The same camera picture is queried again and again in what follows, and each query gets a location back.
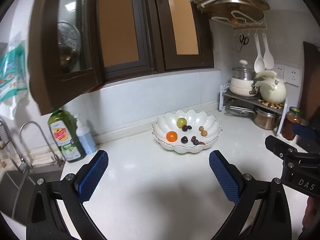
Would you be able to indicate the glass pan lid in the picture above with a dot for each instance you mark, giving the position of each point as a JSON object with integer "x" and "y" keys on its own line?
{"x": 234, "y": 108}

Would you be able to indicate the cream kettle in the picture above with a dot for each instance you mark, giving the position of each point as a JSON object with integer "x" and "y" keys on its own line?
{"x": 271, "y": 88}

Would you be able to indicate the white pump soap bottle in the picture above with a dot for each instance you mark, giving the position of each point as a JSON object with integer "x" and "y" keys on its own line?
{"x": 84, "y": 135}

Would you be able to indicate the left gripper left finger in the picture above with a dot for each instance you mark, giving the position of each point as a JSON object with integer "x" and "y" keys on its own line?
{"x": 44, "y": 216}

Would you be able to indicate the white wall socket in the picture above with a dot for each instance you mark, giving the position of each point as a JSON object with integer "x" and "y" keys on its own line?
{"x": 279, "y": 69}
{"x": 292, "y": 76}

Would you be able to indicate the orange tangerine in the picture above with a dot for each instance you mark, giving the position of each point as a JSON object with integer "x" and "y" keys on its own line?
{"x": 171, "y": 136}

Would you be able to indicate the hanging frying pan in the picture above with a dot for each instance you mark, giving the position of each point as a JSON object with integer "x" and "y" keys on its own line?
{"x": 69, "y": 59}

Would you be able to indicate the green apple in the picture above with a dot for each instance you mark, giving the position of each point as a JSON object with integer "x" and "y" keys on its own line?
{"x": 181, "y": 122}

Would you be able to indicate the cream pot with glass lid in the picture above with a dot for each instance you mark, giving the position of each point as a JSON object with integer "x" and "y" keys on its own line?
{"x": 242, "y": 80}

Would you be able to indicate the small yellow longan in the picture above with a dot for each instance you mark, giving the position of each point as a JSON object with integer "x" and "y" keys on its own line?
{"x": 204, "y": 133}

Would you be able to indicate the black wire sponge basket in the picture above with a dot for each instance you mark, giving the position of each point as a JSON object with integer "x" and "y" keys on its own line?
{"x": 4, "y": 138}

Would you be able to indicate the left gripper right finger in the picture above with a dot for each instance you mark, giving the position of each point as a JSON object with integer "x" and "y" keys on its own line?
{"x": 260, "y": 211}

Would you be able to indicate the steel pot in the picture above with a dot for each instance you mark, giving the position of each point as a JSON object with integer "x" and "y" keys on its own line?
{"x": 266, "y": 119}

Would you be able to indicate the open brown window sash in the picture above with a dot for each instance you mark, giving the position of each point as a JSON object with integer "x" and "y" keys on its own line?
{"x": 49, "y": 87}

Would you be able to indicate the hanging rack with boards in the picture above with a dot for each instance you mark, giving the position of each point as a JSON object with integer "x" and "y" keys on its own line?
{"x": 239, "y": 14}

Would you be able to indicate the white spoon right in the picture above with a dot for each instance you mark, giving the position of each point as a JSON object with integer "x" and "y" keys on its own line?
{"x": 268, "y": 58}

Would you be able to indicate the black scissors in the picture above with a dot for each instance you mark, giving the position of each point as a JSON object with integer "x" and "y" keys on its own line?
{"x": 244, "y": 40}

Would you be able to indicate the white metal shelf rack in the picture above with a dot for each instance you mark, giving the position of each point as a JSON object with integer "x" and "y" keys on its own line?
{"x": 252, "y": 102}

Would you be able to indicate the white spoon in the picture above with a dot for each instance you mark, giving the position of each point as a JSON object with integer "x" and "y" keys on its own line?
{"x": 268, "y": 58}
{"x": 259, "y": 64}

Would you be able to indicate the steel sink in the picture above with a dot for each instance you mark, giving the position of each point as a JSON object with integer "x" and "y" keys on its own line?
{"x": 16, "y": 191}

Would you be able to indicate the large chrome faucet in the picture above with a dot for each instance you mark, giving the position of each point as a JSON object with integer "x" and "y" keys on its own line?
{"x": 24, "y": 163}

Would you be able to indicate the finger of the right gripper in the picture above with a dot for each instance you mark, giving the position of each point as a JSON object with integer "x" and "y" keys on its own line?
{"x": 286, "y": 152}
{"x": 305, "y": 132}

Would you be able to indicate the dark plum front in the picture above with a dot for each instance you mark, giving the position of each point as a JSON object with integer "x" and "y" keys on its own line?
{"x": 184, "y": 140}

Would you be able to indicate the white scalloped fruit bowl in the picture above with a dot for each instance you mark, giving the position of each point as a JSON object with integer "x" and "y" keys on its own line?
{"x": 168, "y": 123}

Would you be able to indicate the small chrome faucet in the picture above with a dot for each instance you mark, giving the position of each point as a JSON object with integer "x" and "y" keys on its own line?
{"x": 40, "y": 149}

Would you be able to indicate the green dish soap bottle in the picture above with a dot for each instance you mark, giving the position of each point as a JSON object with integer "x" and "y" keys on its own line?
{"x": 63, "y": 127}

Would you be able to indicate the white spoon left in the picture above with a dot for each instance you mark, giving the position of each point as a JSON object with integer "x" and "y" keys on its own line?
{"x": 259, "y": 64}

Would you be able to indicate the brown cutting board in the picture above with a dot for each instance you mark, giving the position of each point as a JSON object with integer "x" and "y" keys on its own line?
{"x": 309, "y": 103}

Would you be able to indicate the jar of red sauce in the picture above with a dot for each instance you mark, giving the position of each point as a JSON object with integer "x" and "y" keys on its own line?
{"x": 293, "y": 116}

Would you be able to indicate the plastic bag package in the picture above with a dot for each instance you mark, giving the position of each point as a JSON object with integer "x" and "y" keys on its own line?
{"x": 13, "y": 75}

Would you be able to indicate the person's right hand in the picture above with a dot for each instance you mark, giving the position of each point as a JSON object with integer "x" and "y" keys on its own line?
{"x": 310, "y": 212}

